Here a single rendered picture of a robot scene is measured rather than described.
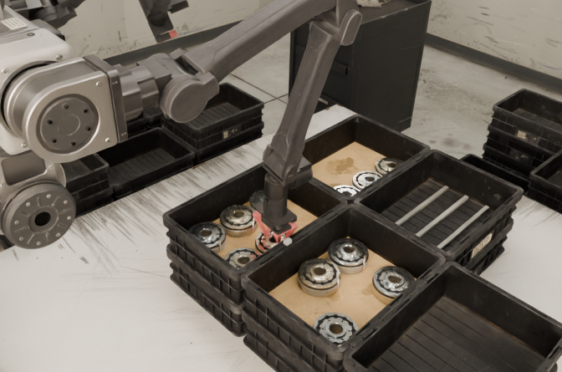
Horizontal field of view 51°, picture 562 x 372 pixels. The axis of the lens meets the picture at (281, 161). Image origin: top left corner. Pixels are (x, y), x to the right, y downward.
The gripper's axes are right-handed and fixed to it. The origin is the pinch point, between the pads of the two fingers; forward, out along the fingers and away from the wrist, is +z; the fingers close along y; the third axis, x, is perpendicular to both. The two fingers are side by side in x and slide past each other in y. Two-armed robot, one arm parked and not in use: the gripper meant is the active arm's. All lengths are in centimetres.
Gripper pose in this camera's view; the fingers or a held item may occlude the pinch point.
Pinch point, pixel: (273, 238)
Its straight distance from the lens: 152.4
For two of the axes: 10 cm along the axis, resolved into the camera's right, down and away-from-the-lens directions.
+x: -7.9, 3.1, -5.3
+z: -0.4, 8.4, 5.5
